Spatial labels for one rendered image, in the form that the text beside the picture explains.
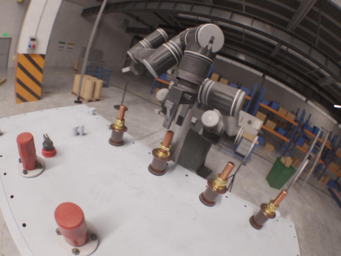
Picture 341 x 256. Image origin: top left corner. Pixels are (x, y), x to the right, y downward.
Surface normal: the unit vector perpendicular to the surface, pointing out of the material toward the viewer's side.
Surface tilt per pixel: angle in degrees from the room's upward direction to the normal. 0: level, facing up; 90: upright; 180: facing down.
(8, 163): 0
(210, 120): 60
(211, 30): 90
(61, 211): 4
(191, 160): 90
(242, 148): 90
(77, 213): 4
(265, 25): 90
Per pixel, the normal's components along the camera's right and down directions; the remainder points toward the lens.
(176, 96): -0.56, 0.13
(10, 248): 0.33, -0.88
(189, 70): -0.36, 0.23
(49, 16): 0.84, 0.44
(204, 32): 0.20, 0.42
